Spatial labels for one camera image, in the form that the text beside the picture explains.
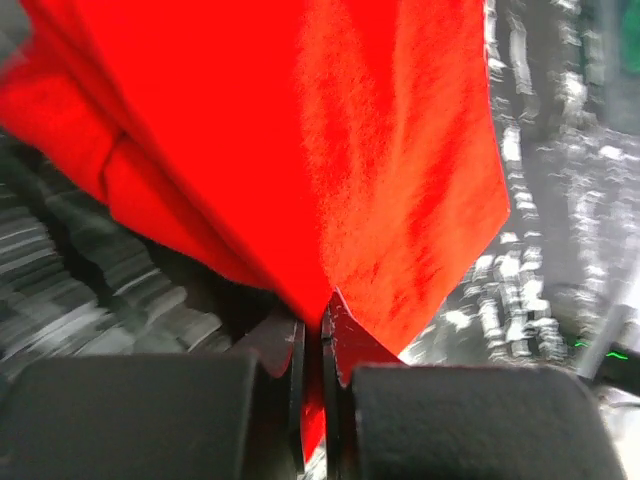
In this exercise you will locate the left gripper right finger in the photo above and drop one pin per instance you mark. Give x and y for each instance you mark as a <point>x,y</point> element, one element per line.
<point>346,346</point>

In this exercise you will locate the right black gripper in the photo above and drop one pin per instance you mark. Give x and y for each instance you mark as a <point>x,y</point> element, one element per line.
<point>611,356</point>

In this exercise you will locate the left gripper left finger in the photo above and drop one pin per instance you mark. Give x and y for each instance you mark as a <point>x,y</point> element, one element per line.
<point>273,433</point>

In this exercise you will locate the red t shirt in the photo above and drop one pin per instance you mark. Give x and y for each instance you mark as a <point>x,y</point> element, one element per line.
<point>300,147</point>

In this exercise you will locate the green t shirt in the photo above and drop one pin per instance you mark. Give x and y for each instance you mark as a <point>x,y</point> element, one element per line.
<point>629,37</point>

